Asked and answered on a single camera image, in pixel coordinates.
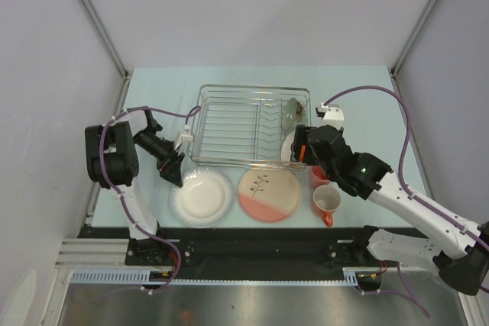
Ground coral pink cup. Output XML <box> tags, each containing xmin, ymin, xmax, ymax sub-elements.
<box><xmin>309</xmin><ymin>166</ymin><xmax>330</xmax><ymax>189</ymax></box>

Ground left aluminium frame post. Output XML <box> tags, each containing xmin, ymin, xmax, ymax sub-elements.
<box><xmin>77</xmin><ymin>0</ymin><xmax>128</xmax><ymax>80</ymax></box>

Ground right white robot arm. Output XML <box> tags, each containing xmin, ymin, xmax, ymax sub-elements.
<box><xmin>281</xmin><ymin>125</ymin><xmax>488</xmax><ymax>295</ymax></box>

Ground orange mug white inside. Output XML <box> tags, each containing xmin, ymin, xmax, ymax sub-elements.
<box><xmin>310</xmin><ymin>185</ymin><xmax>341</xmax><ymax>228</ymax></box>

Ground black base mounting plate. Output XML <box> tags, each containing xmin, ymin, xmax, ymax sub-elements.
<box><xmin>77</xmin><ymin>224</ymin><xmax>421</xmax><ymax>281</ymax></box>

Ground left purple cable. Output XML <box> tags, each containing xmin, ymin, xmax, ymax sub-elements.
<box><xmin>98</xmin><ymin>105</ymin><xmax>202</xmax><ymax>296</ymax></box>

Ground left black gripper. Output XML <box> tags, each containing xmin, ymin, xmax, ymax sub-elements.
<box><xmin>134</xmin><ymin>131</ymin><xmax>185</xmax><ymax>188</ymax></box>

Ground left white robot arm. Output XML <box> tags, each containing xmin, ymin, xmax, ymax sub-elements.
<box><xmin>85</xmin><ymin>108</ymin><xmax>185</xmax><ymax>265</ymax></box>

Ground pink beige leaf plate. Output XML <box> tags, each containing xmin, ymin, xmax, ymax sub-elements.
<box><xmin>237</xmin><ymin>169</ymin><xmax>301</xmax><ymax>223</ymax></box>

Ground metal wire dish rack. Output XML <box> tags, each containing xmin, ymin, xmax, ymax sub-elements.
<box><xmin>188</xmin><ymin>84</ymin><xmax>311</xmax><ymax>171</ymax></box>

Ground green ceramic bowl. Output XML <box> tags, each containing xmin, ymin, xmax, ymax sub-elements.
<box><xmin>281</xmin><ymin>98</ymin><xmax>306</xmax><ymax>131</ymax></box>

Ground aluminium frame post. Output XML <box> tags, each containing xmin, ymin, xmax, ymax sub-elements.
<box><xmin>390</xmin><ymin>0</ymin><xmax>441</xmax><ymax>77</ymax></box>
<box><xmin>77</xmin><ymin>0</ymin><xmax>128</xmax><ymax>80</ymax></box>

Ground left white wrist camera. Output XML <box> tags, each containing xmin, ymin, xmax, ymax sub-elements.
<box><xmin>173</xmin><ymin>129</ymin><xmax>194</xmax><ymax>150</ymax></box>

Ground white slotted cable duct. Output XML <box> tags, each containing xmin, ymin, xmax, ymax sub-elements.
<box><xmin>70</xmin><ymin>269</ymin><xmax>358</xmax><ymax>286</ymax></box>

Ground right aluminium frame post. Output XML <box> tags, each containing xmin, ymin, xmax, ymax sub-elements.
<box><xmin>390</xmin><ymin>0</ymin><xmax>441</xmax><ymax>77</ymax></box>

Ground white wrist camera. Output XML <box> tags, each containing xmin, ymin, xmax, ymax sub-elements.
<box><xmin>173</xmin><ymin>129</ymin><xmax>194</xmax><ymax>150</ymax></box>
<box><xmin>316</xmin><ymin>104</ymin><xmax>345</xmax><ymax>130</ymax></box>

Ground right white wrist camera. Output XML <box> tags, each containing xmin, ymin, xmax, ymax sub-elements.
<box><xmin>316</xmin><ymin>104</ymin><xmax>345</xmax><ymax>130</ymax></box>

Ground white scalloped plate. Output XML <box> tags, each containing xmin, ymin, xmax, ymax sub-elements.
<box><xmin>169</xmin><ymin>168</ymin><xmax>235</xmax><ymax>229</ymax></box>

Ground white bowl orange outside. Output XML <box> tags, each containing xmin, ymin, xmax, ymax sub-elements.
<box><xmin>280</xmin><ymin>131</ymin><xmax>296</xmax><ymax>162</ymax></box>

